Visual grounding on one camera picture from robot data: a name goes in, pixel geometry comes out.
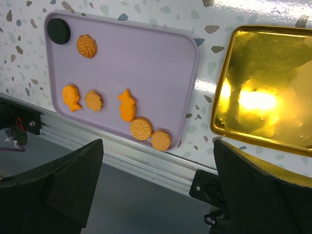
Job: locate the orange flower cookie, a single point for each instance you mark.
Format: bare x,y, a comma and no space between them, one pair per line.
93,101

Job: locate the black sandwich cookie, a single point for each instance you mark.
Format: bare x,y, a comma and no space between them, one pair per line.
58,31

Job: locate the lilac plastic tray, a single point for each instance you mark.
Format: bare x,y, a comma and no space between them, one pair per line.
157,66

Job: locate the orange dotted round cookie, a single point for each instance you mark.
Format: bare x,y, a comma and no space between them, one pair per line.
141,128

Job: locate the aluminium front rail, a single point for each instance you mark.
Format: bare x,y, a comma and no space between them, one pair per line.
165,169

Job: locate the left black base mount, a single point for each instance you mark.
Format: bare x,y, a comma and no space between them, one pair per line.
17,115

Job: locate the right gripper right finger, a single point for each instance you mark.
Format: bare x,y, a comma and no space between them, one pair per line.
262,198

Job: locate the orange fish cookie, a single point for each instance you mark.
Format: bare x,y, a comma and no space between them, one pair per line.
71,97
127,106

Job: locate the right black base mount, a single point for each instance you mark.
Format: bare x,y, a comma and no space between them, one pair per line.
206,187

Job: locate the gold tin lid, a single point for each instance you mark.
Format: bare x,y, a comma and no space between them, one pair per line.
264,92

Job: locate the orange plain round cookie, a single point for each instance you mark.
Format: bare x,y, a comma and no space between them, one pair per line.
161,140

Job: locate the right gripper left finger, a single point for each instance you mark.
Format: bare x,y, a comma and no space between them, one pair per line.
54,198

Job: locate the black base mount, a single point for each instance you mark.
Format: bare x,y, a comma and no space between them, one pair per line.
17,115
206,187

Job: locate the orange swirl cookie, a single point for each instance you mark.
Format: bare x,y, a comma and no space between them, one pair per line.
86,46

